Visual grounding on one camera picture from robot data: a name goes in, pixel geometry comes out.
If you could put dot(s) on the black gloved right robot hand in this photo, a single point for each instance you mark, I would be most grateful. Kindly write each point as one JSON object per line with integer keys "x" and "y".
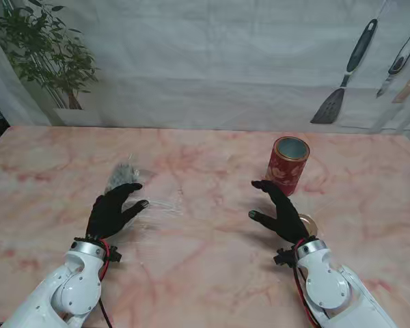
{"x": 288, "y": 218}

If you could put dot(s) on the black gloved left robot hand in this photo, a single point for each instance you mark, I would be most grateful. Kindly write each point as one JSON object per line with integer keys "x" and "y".
{"x": 106, "y": 215}

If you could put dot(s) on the clear plastic bag of tea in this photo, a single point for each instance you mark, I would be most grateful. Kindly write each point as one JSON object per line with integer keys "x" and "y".
{"x": 121, "y": 174}

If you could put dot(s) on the red floral tea tin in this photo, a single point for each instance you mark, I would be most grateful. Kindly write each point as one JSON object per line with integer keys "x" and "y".
{"x": 285, "y": 172}

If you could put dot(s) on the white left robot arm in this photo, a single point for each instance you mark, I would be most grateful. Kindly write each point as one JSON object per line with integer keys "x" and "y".
{"x": 71, "y": 283}

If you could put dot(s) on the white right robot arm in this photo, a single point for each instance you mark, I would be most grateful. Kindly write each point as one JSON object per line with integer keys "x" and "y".
{"x": 328, "y": 283}

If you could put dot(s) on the black slotted spatula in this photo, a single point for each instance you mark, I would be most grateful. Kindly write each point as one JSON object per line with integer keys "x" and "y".
{"x": 328, "y": 109}

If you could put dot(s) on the green leafy potted plant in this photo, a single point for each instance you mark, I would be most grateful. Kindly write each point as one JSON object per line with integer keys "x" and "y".
{"x": 48, "y": 54}

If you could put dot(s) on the white printed backdrop cloth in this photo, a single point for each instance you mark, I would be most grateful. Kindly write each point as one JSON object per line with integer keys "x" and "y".
{"x": 205, "y": 51}

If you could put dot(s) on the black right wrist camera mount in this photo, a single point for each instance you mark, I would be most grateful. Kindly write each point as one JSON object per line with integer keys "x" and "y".
{"x": 283, "y": 258}

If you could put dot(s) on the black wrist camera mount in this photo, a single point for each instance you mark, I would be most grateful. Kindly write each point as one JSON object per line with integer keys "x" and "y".
{"x": 283, "y": 258}
{"x": 114, "y": 254}

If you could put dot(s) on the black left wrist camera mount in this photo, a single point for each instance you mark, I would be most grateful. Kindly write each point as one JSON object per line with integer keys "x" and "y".
{"x": 114, "y": 254}

